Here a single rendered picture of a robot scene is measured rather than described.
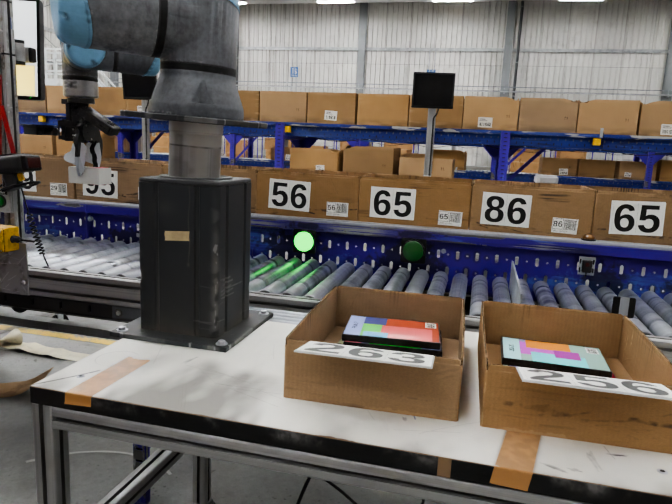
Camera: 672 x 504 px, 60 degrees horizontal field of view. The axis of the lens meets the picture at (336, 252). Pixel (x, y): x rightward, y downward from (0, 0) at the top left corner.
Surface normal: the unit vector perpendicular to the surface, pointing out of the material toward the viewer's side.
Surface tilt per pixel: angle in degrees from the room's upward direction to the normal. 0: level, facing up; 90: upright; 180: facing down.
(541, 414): 91
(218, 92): 73
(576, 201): 90
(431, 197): 91
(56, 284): 90
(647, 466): 0
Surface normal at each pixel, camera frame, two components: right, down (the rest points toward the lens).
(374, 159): -0.29, 0.15
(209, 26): 0.47, 0.22
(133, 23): 0.40, 0.57
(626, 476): 0.04, -0.98
